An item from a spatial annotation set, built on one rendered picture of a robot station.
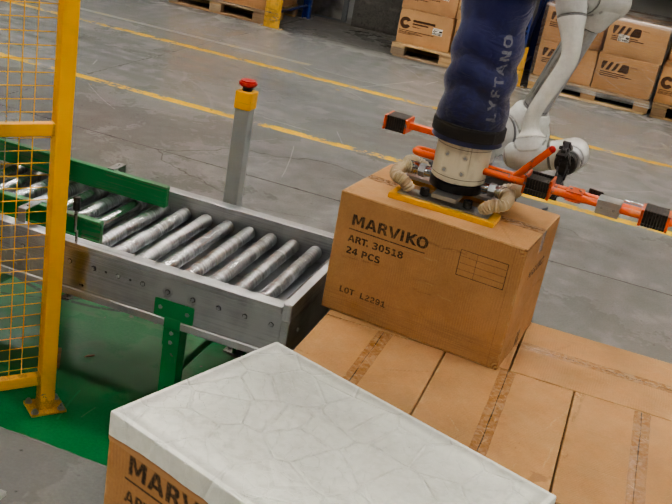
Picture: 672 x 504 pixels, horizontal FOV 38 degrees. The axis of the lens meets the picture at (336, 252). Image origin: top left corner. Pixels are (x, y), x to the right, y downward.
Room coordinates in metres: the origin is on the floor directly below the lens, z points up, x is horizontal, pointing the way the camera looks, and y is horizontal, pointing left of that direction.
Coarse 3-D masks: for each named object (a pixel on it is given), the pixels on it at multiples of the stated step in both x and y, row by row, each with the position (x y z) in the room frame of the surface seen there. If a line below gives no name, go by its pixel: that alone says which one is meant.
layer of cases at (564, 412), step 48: (336, 336) 2.63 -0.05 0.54; (384, 336) 2.69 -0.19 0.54; (528, 336) 2.88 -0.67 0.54; (576, 336) 2.94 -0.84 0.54; (384, 384) 2.39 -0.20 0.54; (432, 384) 2.44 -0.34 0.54; (480, 384) 2.49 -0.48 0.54; (528, 384) 2.55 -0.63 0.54; (576, 384) 2.60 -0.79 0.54; (624, 384) 2.66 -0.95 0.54; (480, 432) 2.23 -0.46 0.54; (528, 432) 2.28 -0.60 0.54; (576, 432) 2.32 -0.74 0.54; (624, 432) 2.37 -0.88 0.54; (528, 480) 2.05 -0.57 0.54; (576, 480) 2.09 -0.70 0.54; (624, 480) 2.13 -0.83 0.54
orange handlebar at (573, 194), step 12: (420, 156) 2.93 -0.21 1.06; (432, 156) 2.91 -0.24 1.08; (492, 168) 2.89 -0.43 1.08; (504, 180) 2.84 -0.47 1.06; (516, 180) 2.82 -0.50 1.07; (552, 192) 2.79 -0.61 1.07; (564, 192) 2.78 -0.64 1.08; (576, 192) 2.77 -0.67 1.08; (588, 204) 2.76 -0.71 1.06; (624, 204) 2.76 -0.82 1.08; (636, 216) 2.71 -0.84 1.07
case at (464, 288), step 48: (384, 192) 2.87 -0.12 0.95; (336, 240) 2.81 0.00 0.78; (384, 240) 2.76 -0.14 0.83; (432, 240) 2.70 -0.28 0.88; (480, 240) 2.65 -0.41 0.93; (528, 240) 2.67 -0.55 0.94; (336, 288) 2.80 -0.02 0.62; (384, 288) 2.75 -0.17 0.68; (432, 288) 2.69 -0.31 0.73; (480, 288) 2.64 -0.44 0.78; (528, 288) 2.75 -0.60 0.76; (432, 336) 2.68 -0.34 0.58; (480, 336) 2.62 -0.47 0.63
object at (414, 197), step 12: (396, 192) 2.84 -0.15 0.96; (408, 192) 2.84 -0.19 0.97; (420, 192) 2.84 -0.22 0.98; (420, 204) 2.80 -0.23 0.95; (432, 204) 2.79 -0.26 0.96; (444, 204) 2.79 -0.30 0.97; (456, 204) 2.82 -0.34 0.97; (468, 204) 2.79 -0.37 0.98; (456, 216) 2.76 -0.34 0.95; (468, 216) 2.75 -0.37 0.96; (480, 216) 2.75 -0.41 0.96; (492, 216) 2.78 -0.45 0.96
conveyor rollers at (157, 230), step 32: (0, 160) 3.60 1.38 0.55; (32, 192) 3.35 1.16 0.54; (96, 192) 3.46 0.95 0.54; (128, 224) 3.19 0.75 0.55; (160, 224) 3.24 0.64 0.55; (192, 224) 3.30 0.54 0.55; (224, 224) 3.35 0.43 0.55; (160, 256) 3.03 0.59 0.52; (192, 256) 3.07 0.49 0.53; (224, 256) 3.11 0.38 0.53; (256, 256) 3.16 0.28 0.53; (288, 256) 3.22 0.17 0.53; (320, 256) 3.29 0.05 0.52
